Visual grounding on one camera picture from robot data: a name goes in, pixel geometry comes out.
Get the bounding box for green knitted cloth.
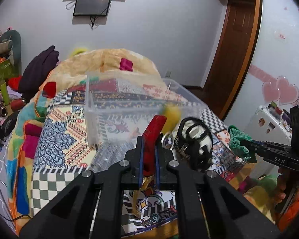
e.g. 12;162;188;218
227;125;257;164

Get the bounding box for red soft strap item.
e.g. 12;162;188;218
143;115;167;176

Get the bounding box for black and white fabric pouch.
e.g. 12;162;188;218
174;117;213;172

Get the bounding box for yellow soft sponge item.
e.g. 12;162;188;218
162;104;181;134

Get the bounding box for person's right hand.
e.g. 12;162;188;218
273;167;299;203

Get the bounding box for white sliding wardrobe door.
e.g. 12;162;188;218
225;0;299;129

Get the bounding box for clear plastic storage box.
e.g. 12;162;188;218
85;73;207;147

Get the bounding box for colourful patchwork bed blanket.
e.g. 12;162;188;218
7;77;244;231

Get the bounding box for beige plush blanket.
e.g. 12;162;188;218
39;49;162;92

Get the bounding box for dark purple garment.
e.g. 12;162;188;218
18;45;59;102

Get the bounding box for green cardboard box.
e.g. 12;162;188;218
0;59;19;82

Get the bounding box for grey green plush toy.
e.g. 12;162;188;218
0;30;21;67

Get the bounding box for brown wooden door frame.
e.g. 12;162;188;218
203;0;260;119

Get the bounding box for wall power socket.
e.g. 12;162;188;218
165;70;171;78

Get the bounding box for black framed wall panel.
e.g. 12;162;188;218
73;0;111;17

